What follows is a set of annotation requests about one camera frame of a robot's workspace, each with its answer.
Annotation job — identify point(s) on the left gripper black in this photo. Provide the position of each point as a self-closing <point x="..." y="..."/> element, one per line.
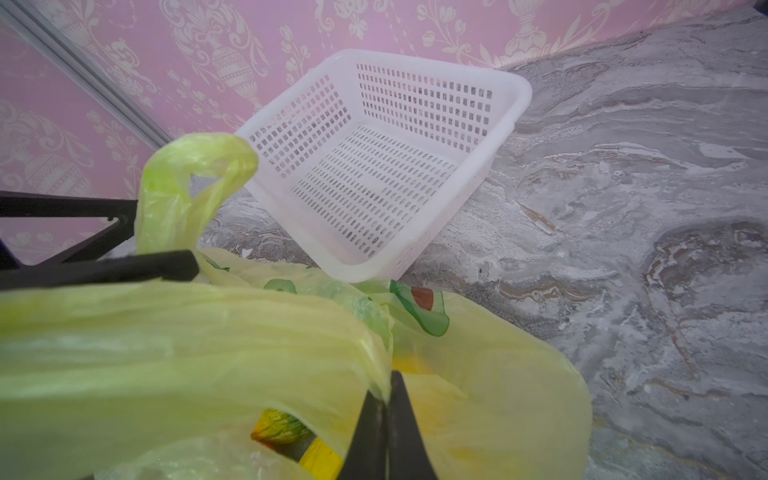
<point x="46" y="228"/>

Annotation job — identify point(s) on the white plastic basket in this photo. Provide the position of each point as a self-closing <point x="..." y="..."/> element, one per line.
<point x="368" y="156"/>

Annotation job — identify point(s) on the yellow plastic bag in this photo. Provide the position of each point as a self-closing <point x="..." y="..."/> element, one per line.
<point x="260" y="370"/>

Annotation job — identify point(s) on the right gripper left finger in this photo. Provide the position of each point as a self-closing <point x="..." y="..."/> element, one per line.
<point x="178" y="266"/>

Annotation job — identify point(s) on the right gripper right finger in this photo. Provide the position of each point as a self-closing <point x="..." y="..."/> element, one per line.
<point x="387" y="443"/>

